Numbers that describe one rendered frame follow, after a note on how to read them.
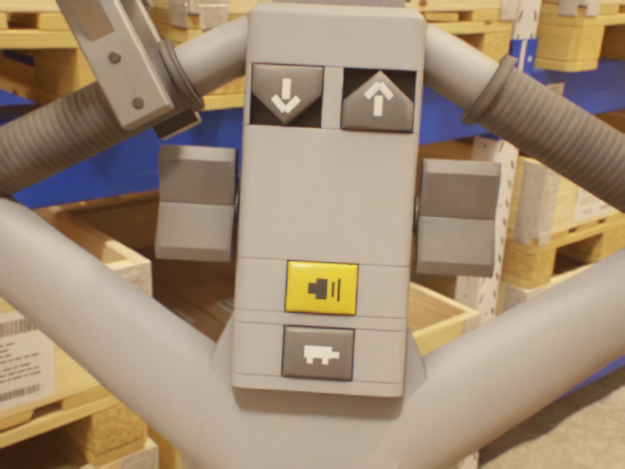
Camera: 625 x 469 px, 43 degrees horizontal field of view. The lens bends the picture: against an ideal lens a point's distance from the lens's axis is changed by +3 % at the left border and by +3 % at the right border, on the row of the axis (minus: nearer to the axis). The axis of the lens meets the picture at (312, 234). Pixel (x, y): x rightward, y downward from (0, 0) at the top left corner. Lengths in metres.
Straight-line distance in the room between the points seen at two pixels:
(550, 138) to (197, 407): 0.23
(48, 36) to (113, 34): 0.73
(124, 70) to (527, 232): 1.73
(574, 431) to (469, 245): 2.36
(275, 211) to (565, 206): 1.76
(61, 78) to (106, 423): 0.54
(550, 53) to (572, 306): 1.59
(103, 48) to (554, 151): 0.23
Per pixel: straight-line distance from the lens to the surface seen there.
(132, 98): 0.39
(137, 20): 0.48
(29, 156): 0.44
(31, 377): 1.23
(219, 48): 0.42
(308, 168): 0.40
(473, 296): 2.05
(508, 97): 0.42
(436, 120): 1.72
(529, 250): 2.08
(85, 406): 1.30
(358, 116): 0.40
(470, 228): 0.41
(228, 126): 1.35
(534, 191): 2.03
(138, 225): 2.63
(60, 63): 1.19
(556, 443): 2.67
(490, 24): 1.71
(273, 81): 0.40
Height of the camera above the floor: 1.41
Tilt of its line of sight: 20 degrees down
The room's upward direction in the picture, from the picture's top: 3 degrees clockwise
